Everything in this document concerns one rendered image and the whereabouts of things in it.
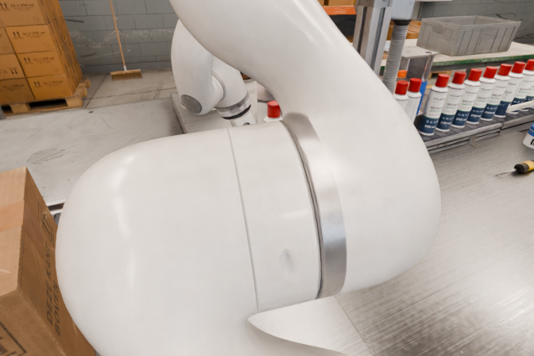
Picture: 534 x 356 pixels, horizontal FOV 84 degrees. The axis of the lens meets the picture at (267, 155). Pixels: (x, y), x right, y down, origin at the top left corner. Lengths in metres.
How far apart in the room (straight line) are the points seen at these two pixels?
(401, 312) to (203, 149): 0.56
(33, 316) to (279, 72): 0.33
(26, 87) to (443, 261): 4.00
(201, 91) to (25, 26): 3.46
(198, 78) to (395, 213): 0.45
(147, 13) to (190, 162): 5.02
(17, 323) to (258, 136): 0.31
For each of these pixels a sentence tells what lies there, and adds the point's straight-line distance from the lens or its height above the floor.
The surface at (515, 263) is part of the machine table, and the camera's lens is 0.87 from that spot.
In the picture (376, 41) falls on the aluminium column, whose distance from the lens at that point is 0.65.
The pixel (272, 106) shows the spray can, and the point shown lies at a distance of 0.73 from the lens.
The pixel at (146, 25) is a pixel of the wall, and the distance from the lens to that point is 5.19.
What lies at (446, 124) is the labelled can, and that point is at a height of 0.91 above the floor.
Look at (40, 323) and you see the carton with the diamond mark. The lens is 0.42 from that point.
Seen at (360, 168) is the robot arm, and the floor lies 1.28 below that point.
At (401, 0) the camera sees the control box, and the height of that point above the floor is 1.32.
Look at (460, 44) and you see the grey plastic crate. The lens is 2.76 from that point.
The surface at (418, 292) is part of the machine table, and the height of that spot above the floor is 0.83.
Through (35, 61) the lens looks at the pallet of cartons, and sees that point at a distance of 4.03.
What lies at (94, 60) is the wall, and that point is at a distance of 5.43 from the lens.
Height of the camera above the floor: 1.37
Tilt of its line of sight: 32 degrees down
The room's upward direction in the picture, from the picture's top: straight up
